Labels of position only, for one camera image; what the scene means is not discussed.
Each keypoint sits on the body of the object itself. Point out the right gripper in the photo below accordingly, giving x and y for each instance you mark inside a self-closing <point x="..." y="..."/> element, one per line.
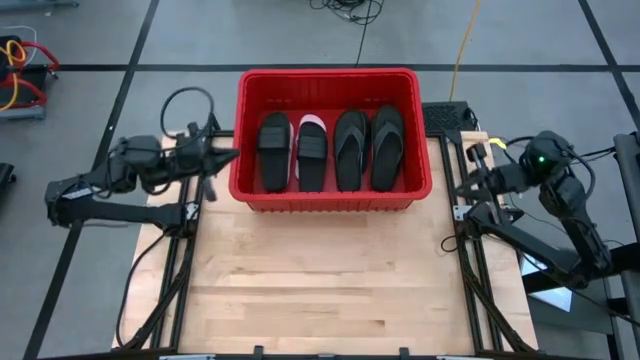
<point x="502" y="179"/>

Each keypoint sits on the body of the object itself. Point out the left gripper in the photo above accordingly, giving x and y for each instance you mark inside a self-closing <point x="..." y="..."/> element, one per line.
<point x="192" y="156"/>

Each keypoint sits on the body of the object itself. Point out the black rubber slide sandal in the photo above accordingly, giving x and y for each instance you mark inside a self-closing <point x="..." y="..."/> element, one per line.
<point x="312" y="170"/>
<point x="274" y="165"/>

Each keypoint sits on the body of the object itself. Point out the black flip-flop sandal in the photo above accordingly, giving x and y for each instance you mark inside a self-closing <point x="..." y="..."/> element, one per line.
<point x="350" y="155"/>
<point x="387" y="150"/>

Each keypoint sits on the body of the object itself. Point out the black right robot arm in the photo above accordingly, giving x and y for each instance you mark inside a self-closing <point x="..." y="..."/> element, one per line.
<point x="565" y="210"/>

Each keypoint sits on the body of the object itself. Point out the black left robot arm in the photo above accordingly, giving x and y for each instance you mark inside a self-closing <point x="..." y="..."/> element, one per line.
<point x="115" y="200"/>

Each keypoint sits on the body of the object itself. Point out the red plastic bin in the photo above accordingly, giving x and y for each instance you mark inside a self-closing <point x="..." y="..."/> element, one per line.
<point x="330" y="200"/>

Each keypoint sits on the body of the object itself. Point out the black perforated electronics box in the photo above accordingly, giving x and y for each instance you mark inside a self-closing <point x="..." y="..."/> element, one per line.
<point x="445" y="117"/>

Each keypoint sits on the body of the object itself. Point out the white printed paper sheet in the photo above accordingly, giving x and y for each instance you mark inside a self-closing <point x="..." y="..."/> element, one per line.
<point x="555" y="297"/>

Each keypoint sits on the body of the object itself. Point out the grey upright panel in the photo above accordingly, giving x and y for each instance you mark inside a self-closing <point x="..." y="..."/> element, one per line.
<point x="629" y="190"/>

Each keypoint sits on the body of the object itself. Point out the black table clamp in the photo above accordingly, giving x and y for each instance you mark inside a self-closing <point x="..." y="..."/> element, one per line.
<point x="404" y="352"/>
<point x="258" y="351"/>

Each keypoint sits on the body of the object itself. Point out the black equipment base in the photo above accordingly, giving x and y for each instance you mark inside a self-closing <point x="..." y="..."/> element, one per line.
<point x="5" y="175"/>

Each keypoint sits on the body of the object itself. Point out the silver corner bracket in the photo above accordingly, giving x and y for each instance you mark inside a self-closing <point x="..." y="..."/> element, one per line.
<point x="459" y="212"/>
<point x="191" y="210"/>

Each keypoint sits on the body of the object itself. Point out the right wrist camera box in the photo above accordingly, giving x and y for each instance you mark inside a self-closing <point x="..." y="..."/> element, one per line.
<point x="477" y="151"/>

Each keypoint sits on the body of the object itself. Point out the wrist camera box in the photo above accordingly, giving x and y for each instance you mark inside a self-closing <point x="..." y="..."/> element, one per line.
<point x="477" y="151"/>
<point x="192" y="130"/>

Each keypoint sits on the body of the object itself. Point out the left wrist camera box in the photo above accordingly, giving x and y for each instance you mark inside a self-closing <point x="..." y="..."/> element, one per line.
<point x="192" y="130"/>

